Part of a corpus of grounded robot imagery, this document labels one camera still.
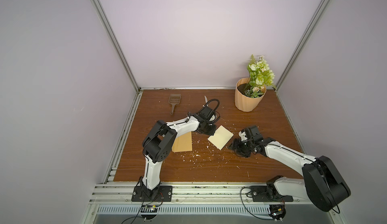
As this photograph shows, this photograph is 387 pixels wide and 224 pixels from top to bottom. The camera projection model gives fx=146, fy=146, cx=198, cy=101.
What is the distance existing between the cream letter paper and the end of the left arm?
0.09 meters

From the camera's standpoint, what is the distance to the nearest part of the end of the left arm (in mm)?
721

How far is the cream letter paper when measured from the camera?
0.92 metres
